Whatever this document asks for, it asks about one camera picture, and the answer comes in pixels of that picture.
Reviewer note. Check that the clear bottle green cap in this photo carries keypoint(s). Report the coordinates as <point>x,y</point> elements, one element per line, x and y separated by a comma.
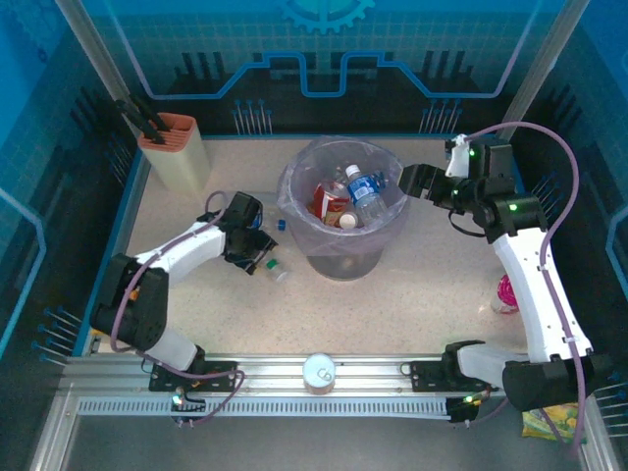
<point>277,272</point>

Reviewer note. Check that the blue-label bottle white cap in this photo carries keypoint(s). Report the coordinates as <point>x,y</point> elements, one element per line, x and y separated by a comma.
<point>365,193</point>

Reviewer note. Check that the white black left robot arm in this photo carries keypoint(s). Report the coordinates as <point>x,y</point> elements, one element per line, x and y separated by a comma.
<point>191,245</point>

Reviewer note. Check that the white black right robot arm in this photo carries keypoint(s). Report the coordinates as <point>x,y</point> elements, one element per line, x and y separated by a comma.
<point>539,294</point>

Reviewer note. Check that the translucent purple bin liner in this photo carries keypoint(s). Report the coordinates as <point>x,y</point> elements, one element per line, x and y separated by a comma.
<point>294,196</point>

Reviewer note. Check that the grey round waste bin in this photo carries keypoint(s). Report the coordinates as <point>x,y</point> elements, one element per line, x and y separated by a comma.
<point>343,270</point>

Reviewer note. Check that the clear cup pink lid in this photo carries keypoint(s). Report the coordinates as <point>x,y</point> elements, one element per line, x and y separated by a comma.
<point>505,294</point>

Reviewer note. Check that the cream utensil holder orange top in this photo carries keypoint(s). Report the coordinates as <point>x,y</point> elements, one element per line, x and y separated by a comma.
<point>179,157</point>

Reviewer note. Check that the metal tin can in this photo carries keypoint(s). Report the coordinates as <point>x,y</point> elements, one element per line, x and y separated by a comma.
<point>319,374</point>

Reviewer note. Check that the black connector box green light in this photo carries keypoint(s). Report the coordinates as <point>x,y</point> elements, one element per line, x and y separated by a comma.
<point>189,409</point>
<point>463,412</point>

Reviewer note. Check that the green yellow snack bag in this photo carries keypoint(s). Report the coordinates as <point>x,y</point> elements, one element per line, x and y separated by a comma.
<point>554,422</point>

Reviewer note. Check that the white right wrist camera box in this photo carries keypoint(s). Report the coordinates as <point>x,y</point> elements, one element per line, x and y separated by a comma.
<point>458,159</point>

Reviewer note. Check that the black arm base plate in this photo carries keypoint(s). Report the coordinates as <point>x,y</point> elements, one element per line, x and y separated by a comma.
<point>221,368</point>
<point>427,375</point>

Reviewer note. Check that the aluminium frame rail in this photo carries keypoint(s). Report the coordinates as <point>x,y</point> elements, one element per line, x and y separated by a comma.
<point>275,378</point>

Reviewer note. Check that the aluminium frame post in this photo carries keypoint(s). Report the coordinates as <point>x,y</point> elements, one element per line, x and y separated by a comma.
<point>93,44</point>
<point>549,59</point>

